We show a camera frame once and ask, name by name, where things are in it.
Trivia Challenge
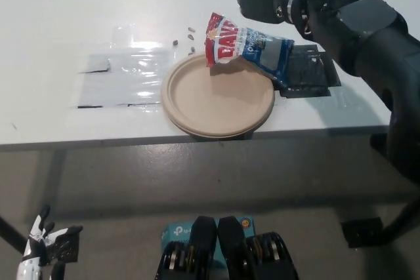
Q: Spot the red blue sunflower seed bag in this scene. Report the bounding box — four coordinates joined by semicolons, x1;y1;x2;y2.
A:
203;12;295;89

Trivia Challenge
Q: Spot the black floor foot plate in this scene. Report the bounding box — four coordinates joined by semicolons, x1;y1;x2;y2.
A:
340;216;391;249
49;227;81;263

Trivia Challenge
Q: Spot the grey taped plastic sheet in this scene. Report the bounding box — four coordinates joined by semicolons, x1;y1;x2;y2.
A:
68;50;174;109

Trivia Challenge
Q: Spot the black mat under bag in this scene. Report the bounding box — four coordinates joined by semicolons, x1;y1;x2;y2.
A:
278;43;342;99

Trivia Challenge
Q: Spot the teal router box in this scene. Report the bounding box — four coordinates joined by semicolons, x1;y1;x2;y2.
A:
160;216;255;266

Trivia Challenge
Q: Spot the black table leg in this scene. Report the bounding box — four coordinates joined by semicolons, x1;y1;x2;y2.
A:
385;194;420;239
0;216;28;249

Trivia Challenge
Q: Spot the beige paper plate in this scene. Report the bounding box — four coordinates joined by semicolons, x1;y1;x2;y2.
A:
160;53;276;138

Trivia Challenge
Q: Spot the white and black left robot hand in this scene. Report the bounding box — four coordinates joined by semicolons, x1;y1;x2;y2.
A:
22;204;83;266

